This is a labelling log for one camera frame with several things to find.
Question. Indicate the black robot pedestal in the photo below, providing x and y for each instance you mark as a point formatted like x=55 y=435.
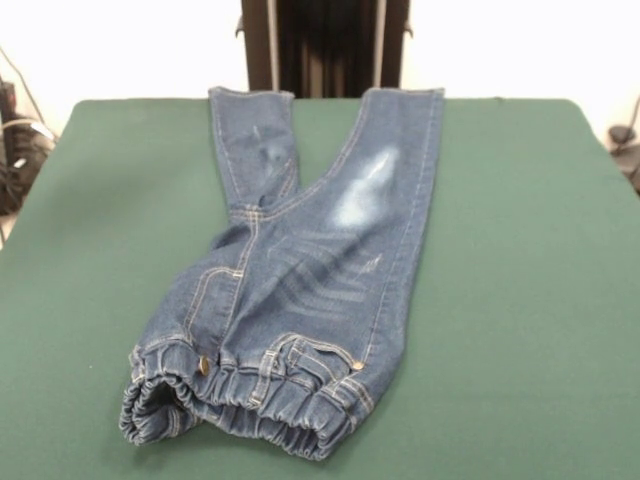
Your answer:
x=325 y=50

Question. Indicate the blue denim jeans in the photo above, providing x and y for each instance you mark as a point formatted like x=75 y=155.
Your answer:
x=310 y=275

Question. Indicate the dark green tablecloth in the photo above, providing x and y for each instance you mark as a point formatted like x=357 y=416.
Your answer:
x=500 y=325

